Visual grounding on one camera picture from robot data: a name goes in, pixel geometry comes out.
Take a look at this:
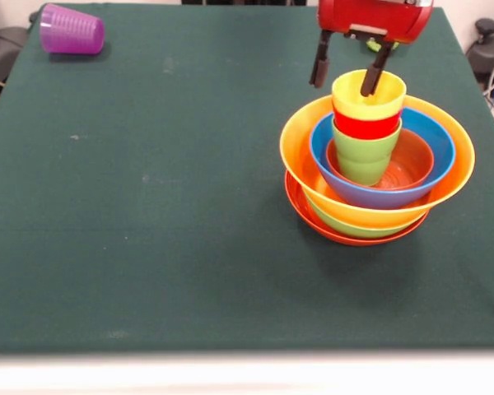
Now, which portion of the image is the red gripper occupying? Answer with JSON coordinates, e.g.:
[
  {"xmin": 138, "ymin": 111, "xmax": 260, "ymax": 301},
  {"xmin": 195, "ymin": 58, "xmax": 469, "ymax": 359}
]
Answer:
[{"xmin": 308, "ymin": 0, "xmax": 436, "ymax": 99}]

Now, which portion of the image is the yellow plastic cup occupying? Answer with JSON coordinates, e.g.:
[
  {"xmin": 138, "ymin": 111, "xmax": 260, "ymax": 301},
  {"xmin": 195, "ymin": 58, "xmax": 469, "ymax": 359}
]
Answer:
[{"xmin": 330, "ymin": 68, "xmax": 408, "ymax": 122}]

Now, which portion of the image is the red plastic cup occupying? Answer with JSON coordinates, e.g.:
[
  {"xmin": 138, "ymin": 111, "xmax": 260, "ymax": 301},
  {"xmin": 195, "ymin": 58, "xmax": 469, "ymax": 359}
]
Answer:
[{"xmin": 333, "ymin": 107, "xmax": 404, "ymax": 141}]

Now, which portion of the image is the large orange plastic bowl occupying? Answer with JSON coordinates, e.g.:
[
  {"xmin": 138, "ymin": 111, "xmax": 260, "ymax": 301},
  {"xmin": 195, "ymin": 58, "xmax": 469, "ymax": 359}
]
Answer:
[{"xmin": 278, "ymin": 92, "xmax": 477, "ymax": 230}]

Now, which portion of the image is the small red plastic bowl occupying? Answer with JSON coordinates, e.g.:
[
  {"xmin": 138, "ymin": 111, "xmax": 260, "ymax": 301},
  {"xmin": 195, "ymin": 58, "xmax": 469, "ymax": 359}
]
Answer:
[{"xmin": 325, "ymin": 127, "xmax": 436, "ymax": 193}]

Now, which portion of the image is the blue plastic bowl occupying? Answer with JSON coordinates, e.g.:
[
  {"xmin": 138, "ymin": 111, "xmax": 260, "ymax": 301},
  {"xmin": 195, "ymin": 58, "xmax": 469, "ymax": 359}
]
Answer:
[{"xmin": 309, "ymin": 107, "xmax": 457, "ymax": 211}]

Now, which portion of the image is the green plastic bowl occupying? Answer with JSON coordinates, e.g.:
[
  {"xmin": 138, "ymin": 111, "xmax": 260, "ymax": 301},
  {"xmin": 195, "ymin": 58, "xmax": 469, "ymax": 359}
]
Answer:
[{"xmin": 304, "ymin": 193, "xmax": 427, "ymax": 240}]

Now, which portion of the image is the purple plastic cup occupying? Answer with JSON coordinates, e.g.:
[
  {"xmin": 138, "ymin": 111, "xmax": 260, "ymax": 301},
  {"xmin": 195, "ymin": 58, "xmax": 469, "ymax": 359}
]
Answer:
[{"xmin": 39, "ymin": 2, "xmax": 106, "ymax": 55}]

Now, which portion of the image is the black rounded stand foot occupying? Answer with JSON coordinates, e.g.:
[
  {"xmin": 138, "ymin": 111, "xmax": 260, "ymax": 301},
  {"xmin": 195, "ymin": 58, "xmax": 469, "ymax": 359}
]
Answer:
[
  {"xmin": 0, "ymin": 6, "xmax": 30, "ymax": 90},
  {"xmin": 465, "ymin": 17, "xmax": 494, "ymax": 77}
]

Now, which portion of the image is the wide red plastic bowl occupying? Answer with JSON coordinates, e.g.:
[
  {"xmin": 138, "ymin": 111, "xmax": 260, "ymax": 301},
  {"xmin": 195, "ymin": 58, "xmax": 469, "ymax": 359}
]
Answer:
[{"xmin": 283, "ymin": 170, "xmax": 431, "ymax": 248}]

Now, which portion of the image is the dark green tablecloth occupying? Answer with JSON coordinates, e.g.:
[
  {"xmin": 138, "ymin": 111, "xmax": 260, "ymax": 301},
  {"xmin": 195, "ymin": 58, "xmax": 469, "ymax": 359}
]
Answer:
[{"xmin": 0, "ymin": 2, "xmax": 494, "ymax": 356}]

